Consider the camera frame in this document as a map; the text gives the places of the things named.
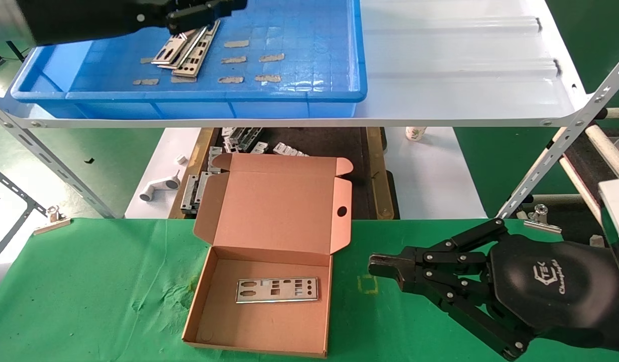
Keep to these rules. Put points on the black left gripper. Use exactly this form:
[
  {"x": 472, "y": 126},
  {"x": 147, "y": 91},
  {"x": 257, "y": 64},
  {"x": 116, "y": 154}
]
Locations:
[{"x": 88, "y": 20}]

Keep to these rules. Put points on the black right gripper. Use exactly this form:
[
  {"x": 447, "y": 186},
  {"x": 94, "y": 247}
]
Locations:
[{"x": 550, "y": 291}]

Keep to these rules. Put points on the blue plastic tray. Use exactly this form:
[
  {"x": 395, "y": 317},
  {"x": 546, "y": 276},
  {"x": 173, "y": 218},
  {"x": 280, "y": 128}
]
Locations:
[{"x": 299, "y": 40}]

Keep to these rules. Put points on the brown cardboard box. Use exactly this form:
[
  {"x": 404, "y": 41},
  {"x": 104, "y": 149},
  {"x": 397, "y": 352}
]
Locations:
[{"x": 284, "y": 211}]

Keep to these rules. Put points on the brown tape patch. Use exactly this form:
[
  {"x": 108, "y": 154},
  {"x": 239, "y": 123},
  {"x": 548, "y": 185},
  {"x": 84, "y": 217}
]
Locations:
[
  {"x": 236, "y": 43},
  {"x": 230, "y": 79},
  {"x": 185, "y": 80},
  {"x": 146, "y": 61},
  {"x": 234, "y": 60},
  {"x": 146, "y": 82},
  {"x": 268, "y": 78},
  {"x": 272, "y": 58}
]

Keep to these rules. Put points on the white base shelf board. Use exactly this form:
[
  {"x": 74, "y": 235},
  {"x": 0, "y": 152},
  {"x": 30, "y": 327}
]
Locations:
[{"x": 440, "y": 176}]

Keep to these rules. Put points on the silver binder clip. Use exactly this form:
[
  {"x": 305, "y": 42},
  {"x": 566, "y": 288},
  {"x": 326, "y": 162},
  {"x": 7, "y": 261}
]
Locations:
[
  {"x": 540, "y": 213},
  {"x": 52, "y": 226}
]

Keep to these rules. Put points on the white tube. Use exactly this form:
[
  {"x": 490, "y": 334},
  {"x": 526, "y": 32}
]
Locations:
[
  {"x": 565, "y": 199},
  {"x": 616, "y": 113},
  {"x": 580, "y": 185},
  {"x": 608, "y": 151}
]

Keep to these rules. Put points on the small white cube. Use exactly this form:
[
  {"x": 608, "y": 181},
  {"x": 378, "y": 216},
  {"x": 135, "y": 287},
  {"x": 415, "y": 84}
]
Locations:
[{"x": 182, "y": 159}]

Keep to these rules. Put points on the black rubber mat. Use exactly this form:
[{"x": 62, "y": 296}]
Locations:
[{"x": 591, "y": 161}]

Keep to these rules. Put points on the white plastic pipe fitting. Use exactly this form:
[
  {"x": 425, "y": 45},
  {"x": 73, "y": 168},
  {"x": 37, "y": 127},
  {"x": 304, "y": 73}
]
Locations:
[{"x": 161, "y": 186}]

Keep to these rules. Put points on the grey shelf rack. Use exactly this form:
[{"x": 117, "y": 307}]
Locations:
[{"x": 18, "y": 191}]

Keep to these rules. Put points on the green tablecloth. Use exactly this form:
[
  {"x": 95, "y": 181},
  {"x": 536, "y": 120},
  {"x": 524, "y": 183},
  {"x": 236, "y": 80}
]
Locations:
[{"x": 113, "y": 281}]

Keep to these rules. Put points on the perforated grey shelf post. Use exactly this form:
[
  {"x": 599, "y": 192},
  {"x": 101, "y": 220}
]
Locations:
[
  {"x": 559, "y": 151},
  {"x": 47, "y": 161}
]

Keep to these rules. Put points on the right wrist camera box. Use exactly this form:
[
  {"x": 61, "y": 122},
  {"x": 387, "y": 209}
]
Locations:
[{"x": 618, "y": 226}]

